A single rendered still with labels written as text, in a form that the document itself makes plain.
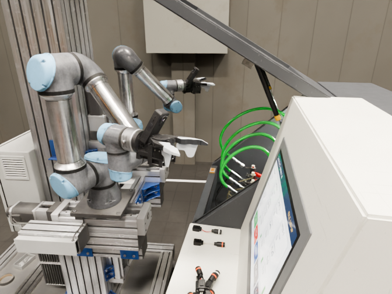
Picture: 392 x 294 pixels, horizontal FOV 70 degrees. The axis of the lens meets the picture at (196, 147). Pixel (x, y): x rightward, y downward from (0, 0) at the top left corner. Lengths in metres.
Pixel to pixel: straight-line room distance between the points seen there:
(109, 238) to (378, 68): 3.73
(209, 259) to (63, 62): 0.85
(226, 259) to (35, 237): 0.81
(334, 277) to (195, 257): 0.74
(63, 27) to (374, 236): 1.26
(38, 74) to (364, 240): 0.97
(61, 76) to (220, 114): 3.06
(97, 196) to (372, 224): 1.09
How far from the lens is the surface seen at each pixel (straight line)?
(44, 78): 1.04
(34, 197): 1.65
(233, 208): 1.20
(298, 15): 3.90
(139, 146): 0.87
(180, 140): 0.83
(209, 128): 3.98
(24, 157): 1.56
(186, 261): 1.10
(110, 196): 1.31
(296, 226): 0.57
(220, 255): 1.12
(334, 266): 0.42
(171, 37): 3.46
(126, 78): 1.76
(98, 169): 1.23
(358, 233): 0.39
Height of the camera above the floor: 1.74
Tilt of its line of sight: 22 degrees down
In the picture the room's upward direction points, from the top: straight up
